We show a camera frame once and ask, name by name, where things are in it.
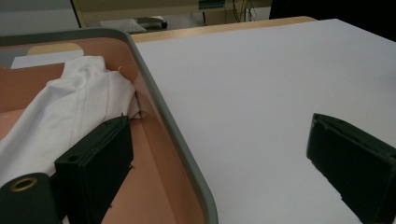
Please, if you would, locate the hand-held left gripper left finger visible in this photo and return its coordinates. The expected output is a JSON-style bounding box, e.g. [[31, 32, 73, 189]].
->
[[54, 115, 134, 224]]

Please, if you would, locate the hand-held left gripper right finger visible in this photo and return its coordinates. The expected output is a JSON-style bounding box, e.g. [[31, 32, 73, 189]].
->
[[305, 113, 396, 224]]

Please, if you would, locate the white garment with black collar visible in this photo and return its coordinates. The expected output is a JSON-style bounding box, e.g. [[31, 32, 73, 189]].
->
[[0, 55, 141, 188]]

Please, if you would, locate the pink basket with grey rim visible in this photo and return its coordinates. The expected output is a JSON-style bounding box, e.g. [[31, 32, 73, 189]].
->
[[0, 27, 219, 224]]

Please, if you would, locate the office chair base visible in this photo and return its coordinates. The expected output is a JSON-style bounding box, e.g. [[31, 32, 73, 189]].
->
[[98, 15, 169, 35]]

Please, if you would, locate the white cabinet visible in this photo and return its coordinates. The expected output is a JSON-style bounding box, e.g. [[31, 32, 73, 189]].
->
[[0, 0, 81, 35]]

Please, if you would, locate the light wooden desk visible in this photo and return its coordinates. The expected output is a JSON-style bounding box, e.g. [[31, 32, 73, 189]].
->
[[71, 0, 273, 28]]

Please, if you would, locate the bundle of hanging cables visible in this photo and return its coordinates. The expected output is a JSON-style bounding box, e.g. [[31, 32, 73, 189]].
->
[[232, 0, 260, 22]]

